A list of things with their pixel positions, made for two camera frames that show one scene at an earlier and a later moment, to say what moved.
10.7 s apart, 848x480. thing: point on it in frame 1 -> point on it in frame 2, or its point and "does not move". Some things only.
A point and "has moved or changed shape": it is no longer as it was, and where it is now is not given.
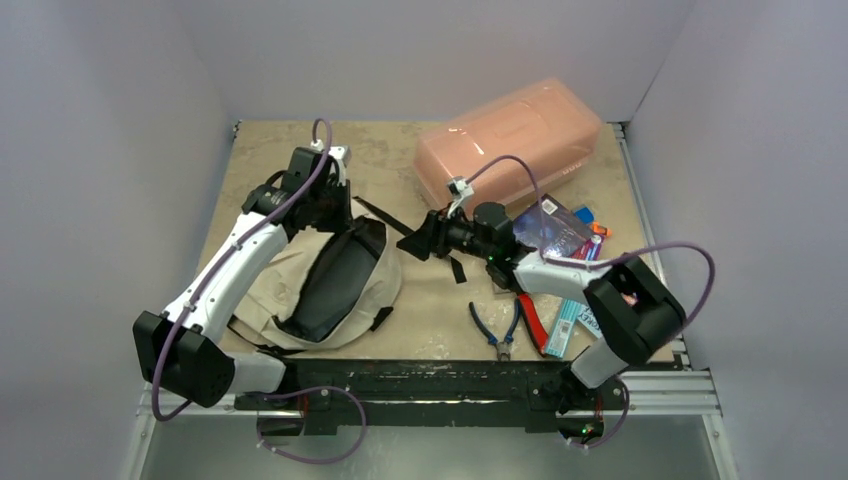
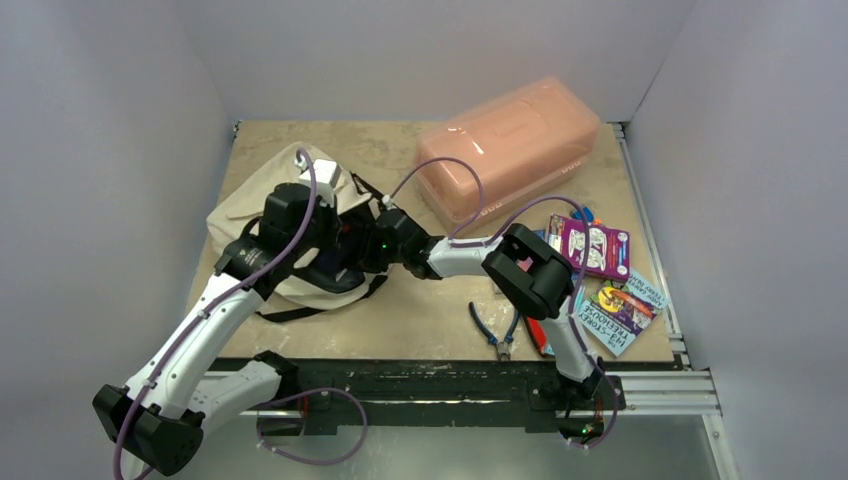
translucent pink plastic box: (512, 152) does not move
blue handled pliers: (503, 347) does not move
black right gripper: (432, 230) -> (370, 244)
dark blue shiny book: (551, 226) -> (334, 273)
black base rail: (337, 392) does not move
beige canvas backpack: (324, 289) has moved or changed shape
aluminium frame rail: (682, 386) does not move
